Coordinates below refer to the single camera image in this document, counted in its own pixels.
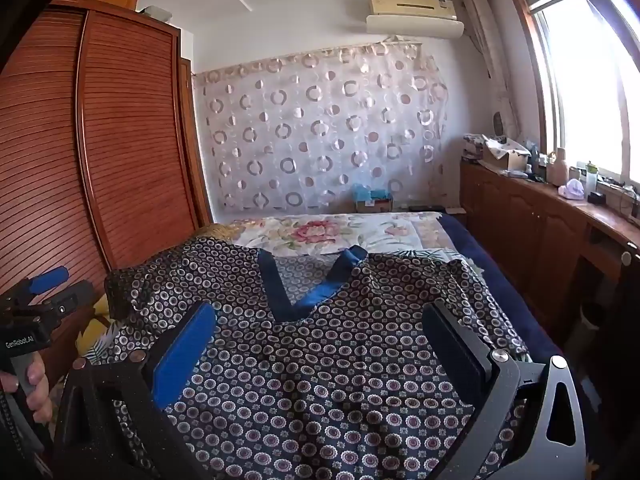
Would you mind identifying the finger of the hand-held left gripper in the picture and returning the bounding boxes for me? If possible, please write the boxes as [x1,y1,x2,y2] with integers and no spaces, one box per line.
[7,266,71,308]
[30,280,96,318]

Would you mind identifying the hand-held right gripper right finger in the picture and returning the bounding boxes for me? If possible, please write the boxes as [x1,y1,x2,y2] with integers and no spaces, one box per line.
[421,300,588,480]

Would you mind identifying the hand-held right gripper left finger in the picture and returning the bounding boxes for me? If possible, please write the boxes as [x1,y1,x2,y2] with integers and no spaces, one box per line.
[52,300,218,480]

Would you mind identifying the dark circle-print garment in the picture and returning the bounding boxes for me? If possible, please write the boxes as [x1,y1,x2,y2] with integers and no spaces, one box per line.
[104,237,533,480]

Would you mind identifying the person's left hand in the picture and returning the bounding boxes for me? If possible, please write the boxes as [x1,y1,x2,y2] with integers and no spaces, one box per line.
[0,362,52,425]

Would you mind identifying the wooden side cabinet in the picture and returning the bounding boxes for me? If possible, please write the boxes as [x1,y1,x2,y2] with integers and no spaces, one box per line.
[459,157,640,341]

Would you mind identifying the wooden slatted wardrobe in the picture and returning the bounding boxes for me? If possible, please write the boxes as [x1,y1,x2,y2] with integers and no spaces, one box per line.
[0,2,213,396]

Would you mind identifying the bed with floral sheets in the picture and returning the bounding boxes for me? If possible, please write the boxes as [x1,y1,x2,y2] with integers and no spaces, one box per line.
[75,211,488,366]

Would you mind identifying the blue plastic bag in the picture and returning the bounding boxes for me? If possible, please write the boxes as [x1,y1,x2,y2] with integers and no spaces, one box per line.
[350,184,391,202]

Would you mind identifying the open cardboard box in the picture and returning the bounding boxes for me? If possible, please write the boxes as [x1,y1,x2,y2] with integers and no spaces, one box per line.
[480,135,532,173]

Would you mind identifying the beige jar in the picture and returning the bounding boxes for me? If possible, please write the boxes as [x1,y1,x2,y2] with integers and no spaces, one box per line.
[546,147,568,186]

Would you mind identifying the sheer circle-print curtain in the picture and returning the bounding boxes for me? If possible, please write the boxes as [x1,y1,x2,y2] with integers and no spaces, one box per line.
[192,35,451,216]

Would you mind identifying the window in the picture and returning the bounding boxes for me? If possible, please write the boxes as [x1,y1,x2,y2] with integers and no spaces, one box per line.
[505,0,640,186]

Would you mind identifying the white window curtain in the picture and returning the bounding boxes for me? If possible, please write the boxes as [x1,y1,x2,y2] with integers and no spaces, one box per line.
[462,0,521,136]

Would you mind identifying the white air conditioner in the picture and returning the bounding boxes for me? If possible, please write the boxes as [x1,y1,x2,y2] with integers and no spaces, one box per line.
[366,0,465,39]

